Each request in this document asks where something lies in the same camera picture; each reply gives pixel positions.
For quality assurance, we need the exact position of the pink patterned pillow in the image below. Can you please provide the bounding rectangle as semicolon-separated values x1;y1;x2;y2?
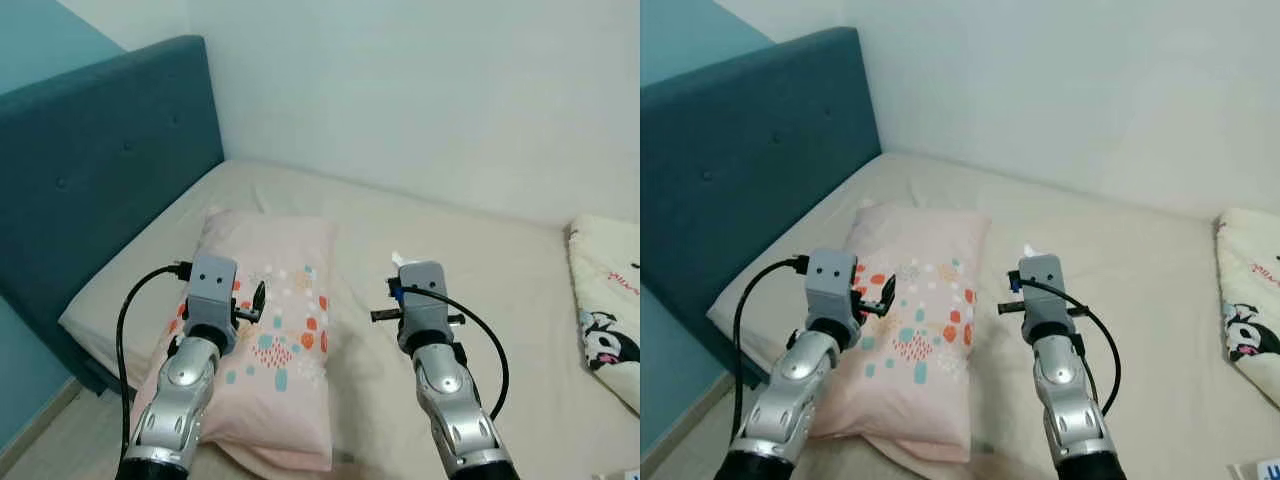
130;207;339;473
805;200;991;463

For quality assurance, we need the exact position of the beige sheeted mattress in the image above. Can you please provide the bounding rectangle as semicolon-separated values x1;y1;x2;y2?
705;150;1280;480
58;158;640;480

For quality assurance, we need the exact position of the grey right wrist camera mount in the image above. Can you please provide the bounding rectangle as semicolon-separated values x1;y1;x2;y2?
1018;255;1066;339
397;262;448;351

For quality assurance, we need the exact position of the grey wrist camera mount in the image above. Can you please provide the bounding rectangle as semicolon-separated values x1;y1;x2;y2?
805;250;859;331
397;262;448;351
183;255;241;331
1018;255;1066;339

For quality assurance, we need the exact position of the cream cartoon print blanket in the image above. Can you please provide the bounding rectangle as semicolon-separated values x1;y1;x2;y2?
1213;207;1280;411
567;213;640;416

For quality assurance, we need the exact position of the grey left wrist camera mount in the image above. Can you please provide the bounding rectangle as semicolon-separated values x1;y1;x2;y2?
805;250;859;331
183;255;241;331

